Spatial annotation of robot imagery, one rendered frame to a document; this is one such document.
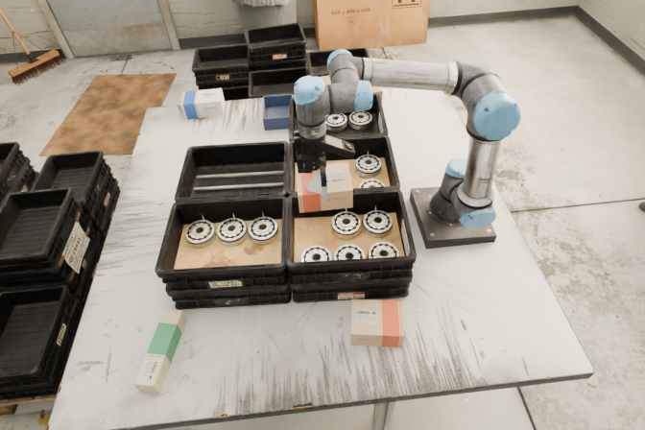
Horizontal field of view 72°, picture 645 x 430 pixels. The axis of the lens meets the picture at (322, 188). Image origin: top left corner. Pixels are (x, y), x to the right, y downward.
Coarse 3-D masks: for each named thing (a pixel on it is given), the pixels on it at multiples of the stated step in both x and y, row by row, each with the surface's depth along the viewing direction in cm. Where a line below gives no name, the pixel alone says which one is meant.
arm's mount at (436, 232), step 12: (420, 192) 176; (432, 192) 176; (420, 204) 172; (420, 216) 168; (432, 216) 167; (420, 228) 168; (432, 228) 164; (444, 228) 164; (456, 228) 164; (480, 228) 164; (492, 228) 164; (432, 240) 160; (444, 240) 161; (456, 240) 161; (468, 240) 162; (480, 240) 163; (492, 240) 164
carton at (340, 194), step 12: (336, 168) 134; (300, 180) 130; (336, 180) 130; (348, 180) 130; (300, 192) 127; (312, 192) 127; (336, 192) 127; (348, 192) 127; (300, 204) 129; (312, 204) 130; (324, 204) 130; (336, 204) 131; (348, 204) 131
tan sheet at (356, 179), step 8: (336, 160) 180; (344, 160) 180; (352, 160) 180; (384, 160) 179; (352, 168) 177; (384, 168) 176; (296, 176) 175; (352, 176) 174; (360, 176) 173; (376, 176) 173; (384, 176) 173; (296, 184) 171; (352, 184) 170
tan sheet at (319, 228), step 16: (304, 224) 157; (320, 224) 157; (304, 240) 152; (320, 240) 152; (336, 240) 152; (352, 240) 151; (368, 240) 151; (384, 240) 151; (400, 240) 150; (384, 256) 146
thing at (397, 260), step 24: (360, 192) 153; (384, 192) 153; (288, 216) 147; (288, 240) 140; (408, 240) 139; (288, 264) 133; (312, 264) 133; (336, 264) 133; (360, 264) 133; (384, 264) 134; (408, 264) 134
